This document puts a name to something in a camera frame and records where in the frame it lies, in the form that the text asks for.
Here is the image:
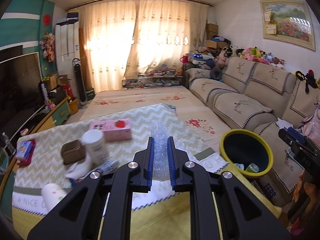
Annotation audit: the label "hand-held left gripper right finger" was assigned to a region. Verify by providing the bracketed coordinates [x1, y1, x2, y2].
[167, 136, 293, 240]

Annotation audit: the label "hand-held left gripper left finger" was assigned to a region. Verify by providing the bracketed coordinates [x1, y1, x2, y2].
[27, 136, 155, 240]

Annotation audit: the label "clear bubble wrap sheet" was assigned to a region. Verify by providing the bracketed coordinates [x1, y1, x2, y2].
[149, 119, 175, 182]

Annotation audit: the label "blue white small packet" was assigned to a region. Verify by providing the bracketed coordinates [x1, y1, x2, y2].
[99, 159, 120, 175]

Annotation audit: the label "pink strawberry drink carton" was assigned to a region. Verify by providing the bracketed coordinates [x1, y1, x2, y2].
[89, 118, 132, 142]

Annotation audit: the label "white plastic jar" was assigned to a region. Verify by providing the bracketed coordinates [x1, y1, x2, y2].
[82, 129, 109, 167]

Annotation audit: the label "black yellow-rimmed waste bin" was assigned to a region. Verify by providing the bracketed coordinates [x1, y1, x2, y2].
[219, 129, 278, 205]

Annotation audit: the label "white cloth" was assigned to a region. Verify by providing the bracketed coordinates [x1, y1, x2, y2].
[65, 154, 94, 180]

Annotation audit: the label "brown box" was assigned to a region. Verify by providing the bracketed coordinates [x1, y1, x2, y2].
[61, 140, 87, 165]

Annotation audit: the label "white floral paper cup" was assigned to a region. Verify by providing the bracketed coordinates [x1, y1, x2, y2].
[41, 183, 68, 212]

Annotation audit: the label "person's right hand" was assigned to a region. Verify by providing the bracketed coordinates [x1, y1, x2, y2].
[293, 172, 320, 205]

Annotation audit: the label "white papers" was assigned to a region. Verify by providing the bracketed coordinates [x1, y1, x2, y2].
[276, 119, 295, 130]

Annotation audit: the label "green yellow patterned tablecloth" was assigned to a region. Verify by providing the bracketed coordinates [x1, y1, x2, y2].
[11, 103, 283, 240]

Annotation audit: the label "cream floral sheet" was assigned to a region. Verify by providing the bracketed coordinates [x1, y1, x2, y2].
[80, 86, 240, 143]

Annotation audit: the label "black red plush toy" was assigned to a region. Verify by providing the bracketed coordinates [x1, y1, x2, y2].
[296, 69, 320, 93]

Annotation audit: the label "beige sofa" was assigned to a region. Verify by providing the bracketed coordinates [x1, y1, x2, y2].
[182, 56, 320, 205]

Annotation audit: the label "yellow basket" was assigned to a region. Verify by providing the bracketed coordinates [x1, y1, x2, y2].
[68, 97, 79, 115]

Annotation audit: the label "yellow green television cabinet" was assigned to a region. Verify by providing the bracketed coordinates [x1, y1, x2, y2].
[0, 96, 72, 198]

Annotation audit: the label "white tower fan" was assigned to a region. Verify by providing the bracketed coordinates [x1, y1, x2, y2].
[72, 58, 88, 109]

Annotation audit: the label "star print bag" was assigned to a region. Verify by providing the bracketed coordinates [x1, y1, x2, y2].
[188, 52, 215, 67]

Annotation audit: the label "pile of plush toys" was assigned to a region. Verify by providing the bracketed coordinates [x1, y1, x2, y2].
[220, 45, 287, 70]

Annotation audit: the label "red blue card box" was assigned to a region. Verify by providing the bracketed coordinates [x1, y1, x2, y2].
[15, 139, 37, 167]

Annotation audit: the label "open cardboard box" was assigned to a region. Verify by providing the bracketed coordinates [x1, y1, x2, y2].
[45, 72, 72, 90]

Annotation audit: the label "cream embroidered curtain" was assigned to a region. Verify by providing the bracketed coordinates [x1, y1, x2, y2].
[80, 0, 140, 93]
[124, 0, 209, 79]

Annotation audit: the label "framed flower painting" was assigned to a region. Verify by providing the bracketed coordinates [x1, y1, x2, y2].
[259, 0, 316, 52]

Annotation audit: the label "stack of cardboard boxes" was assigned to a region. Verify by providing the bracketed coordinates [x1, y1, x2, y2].
[205, 23, 219, 49]

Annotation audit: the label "clear water bottle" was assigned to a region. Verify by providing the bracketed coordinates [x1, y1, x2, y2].
[2, 132, 15, 155]

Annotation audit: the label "white standing air conditioner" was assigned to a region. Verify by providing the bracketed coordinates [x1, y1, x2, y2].
[55, 21, 80, 80]

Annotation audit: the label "large curved television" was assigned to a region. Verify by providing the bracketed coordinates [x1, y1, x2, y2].
[0, 52, 47, 140]

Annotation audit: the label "artificial flower decoration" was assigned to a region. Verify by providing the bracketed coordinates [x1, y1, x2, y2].
[39, 30, 55, 62]

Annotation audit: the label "dark blue flat boxes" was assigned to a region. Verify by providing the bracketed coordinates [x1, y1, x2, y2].
[66, 9, 80, 22]

